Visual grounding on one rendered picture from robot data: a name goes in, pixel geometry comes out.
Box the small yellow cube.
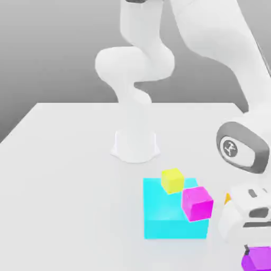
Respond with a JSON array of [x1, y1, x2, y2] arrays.
[[161, 168, 185, 195]]

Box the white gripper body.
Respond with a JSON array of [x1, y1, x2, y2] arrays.
[[218, 202, 271, 248]]

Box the large cyan box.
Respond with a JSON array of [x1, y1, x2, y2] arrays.
[[143, 177, 210, 240]]

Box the small magenta cube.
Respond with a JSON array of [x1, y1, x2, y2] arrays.
[[181, 186, 214, 222]]

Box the small purple cube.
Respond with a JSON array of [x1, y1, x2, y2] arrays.
[[241, 246, 271, 271]]

